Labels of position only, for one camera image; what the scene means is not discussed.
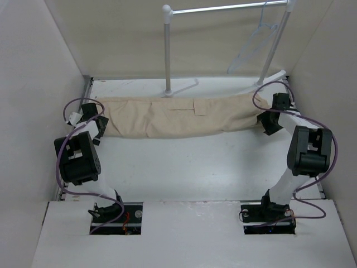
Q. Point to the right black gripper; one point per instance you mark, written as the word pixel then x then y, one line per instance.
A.
pixel 270 129

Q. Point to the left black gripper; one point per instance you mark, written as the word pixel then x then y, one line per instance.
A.
pixel 104 122

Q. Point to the beige trousers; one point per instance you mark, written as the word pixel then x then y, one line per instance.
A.
pixel 135 117

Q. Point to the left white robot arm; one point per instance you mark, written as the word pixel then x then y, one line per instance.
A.
pixel 78 162

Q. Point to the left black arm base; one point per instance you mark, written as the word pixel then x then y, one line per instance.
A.
pixel 122 217

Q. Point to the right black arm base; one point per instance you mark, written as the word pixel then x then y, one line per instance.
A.
pixel 263 221

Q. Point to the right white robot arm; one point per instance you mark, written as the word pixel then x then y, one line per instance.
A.
pixel 308 155

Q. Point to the white clothes rack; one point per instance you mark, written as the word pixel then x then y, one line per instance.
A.
pixel 277 31

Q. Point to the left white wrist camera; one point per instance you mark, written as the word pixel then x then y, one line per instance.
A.
pixel 74 119

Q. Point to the light blue wire hanger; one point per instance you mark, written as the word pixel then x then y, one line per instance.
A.
pixel 258 39

